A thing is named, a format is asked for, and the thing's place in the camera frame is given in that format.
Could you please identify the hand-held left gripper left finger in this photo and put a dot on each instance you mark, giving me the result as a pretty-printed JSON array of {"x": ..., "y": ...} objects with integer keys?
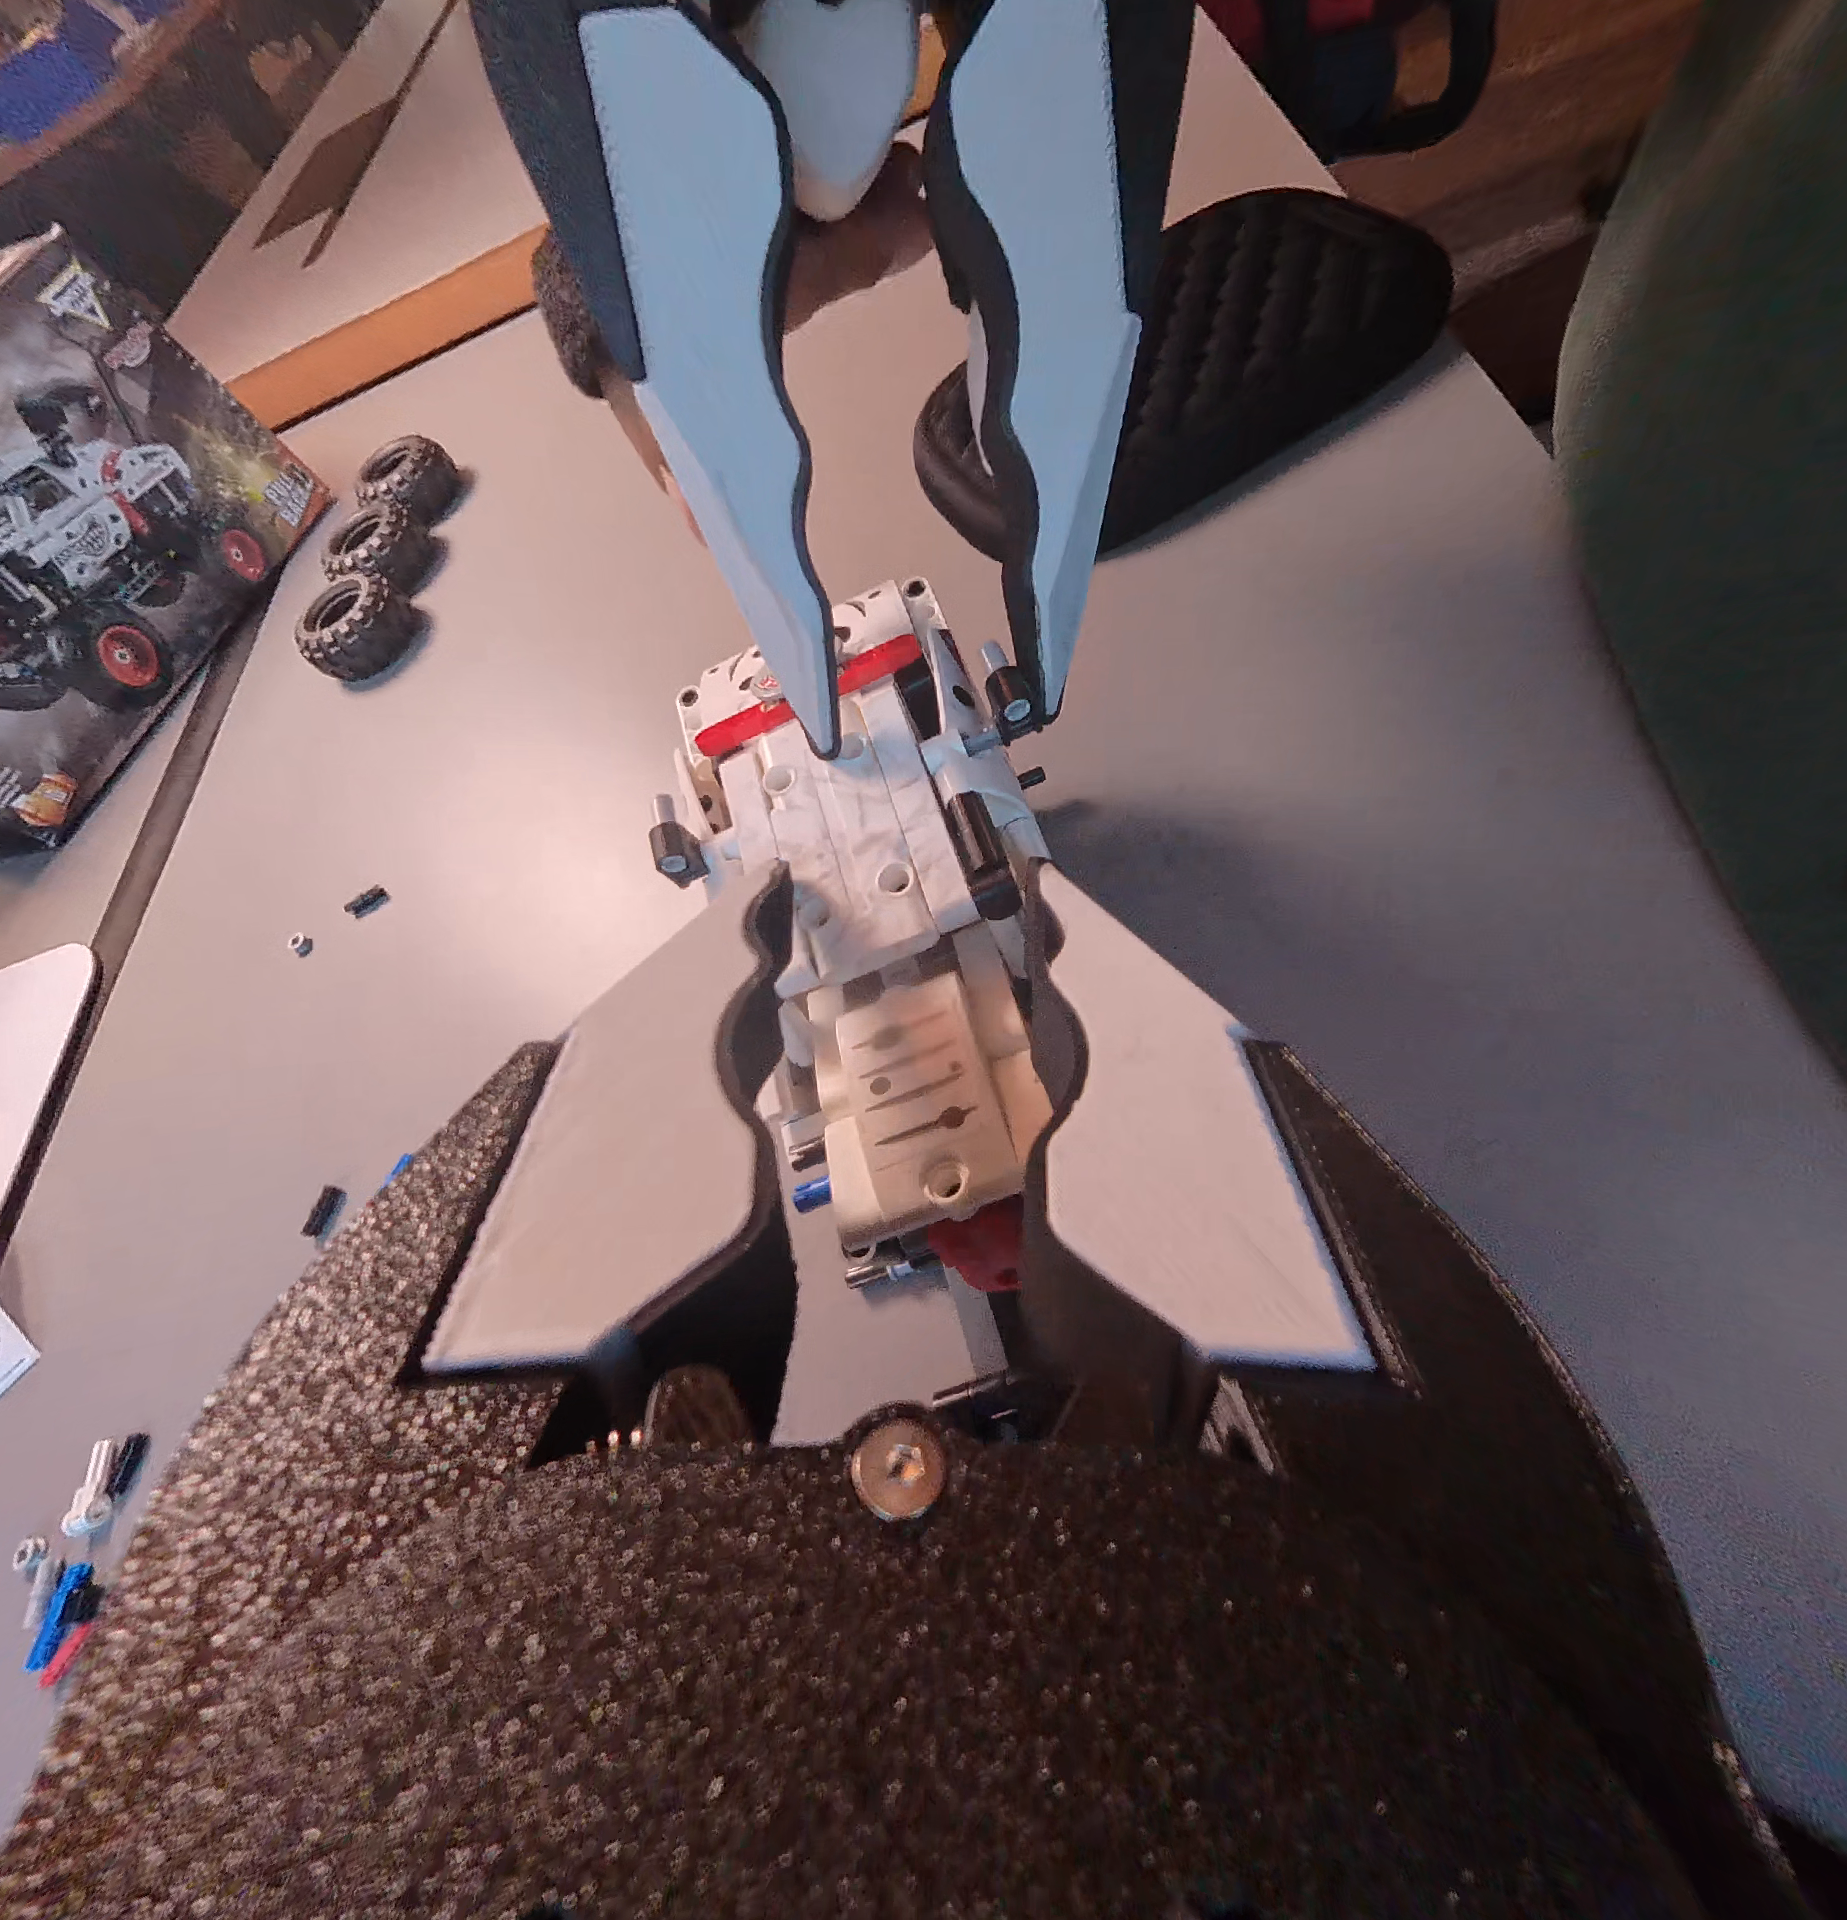
[{"x": 610, "y": 1185}]

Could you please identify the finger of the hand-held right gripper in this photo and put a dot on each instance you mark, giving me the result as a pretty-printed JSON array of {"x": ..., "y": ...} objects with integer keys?
[
  {"x": 1055, "y": 300},
  {"x": 714, "y": 330}
]

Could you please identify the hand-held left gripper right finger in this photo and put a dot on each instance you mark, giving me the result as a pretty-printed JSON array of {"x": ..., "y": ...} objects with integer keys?
[{"x": 1178, "y": 1185}]

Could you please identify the white lego truck model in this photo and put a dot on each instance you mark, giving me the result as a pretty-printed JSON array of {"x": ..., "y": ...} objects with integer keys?
[{"x": 877, "y": 959}]

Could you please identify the small black lego connector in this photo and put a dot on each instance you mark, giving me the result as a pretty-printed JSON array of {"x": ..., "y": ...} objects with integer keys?
[{"x": 1009, "y": 697}]

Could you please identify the light grey lego pin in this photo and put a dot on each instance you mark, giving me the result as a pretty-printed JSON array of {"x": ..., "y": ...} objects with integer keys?
[{"x": 30, "y": 1580}]

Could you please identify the black lego axle pin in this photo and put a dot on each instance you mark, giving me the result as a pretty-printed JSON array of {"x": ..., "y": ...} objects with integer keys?
[{"x": 327, "y": 1208}]

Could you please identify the black lego tyre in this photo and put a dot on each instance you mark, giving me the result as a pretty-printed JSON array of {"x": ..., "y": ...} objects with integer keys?
[
  {"x": 413, "y": 479},
  {"x": 380, "y": 544},
  {"x": 356, "y": 625}
]

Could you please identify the lego set box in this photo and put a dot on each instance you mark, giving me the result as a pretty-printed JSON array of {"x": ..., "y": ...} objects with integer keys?
[{"x": 99, "y": 496}]

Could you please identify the red lego axle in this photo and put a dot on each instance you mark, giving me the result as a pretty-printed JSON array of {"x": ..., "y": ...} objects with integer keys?
[{"x": 68, "y": 1654}]

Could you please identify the person's right hand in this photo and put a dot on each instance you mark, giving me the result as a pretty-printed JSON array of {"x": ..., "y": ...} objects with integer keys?
[{"x": 668, "y": 452}]

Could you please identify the grey table with black inset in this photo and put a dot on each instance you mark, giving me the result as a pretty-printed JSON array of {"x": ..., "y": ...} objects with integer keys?
[{"x": 353, "y": 181}]

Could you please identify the white booklet stand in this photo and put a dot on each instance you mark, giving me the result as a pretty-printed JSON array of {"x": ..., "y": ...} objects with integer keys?
[{"x": 16, "y": 1048}]

